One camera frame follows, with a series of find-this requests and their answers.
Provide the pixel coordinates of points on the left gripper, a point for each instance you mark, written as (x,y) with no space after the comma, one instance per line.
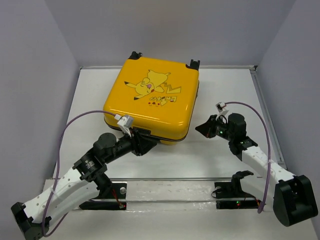
(140,143)

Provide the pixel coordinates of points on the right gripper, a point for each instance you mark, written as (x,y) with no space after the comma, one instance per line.
(206,128)

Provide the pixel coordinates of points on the yellow hard-shell suitcase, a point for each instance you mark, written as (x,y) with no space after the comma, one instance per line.
(159,95)

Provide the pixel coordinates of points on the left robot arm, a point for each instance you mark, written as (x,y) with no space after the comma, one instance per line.
(84,181)

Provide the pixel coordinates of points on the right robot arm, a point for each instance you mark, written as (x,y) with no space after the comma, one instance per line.
(293,199)

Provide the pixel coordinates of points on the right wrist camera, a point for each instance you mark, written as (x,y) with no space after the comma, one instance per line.
(222,109)

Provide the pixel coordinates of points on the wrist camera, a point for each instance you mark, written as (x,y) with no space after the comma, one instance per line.
(222,109)
(124,123)

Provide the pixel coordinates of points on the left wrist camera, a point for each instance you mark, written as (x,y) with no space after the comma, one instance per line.
(124,123)

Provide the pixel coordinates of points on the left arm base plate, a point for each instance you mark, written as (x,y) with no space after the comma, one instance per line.
(114,201)

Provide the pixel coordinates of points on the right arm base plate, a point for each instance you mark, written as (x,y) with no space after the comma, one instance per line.
(231,197)

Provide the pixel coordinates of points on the silver front rail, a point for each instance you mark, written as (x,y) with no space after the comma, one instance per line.
(172,179)

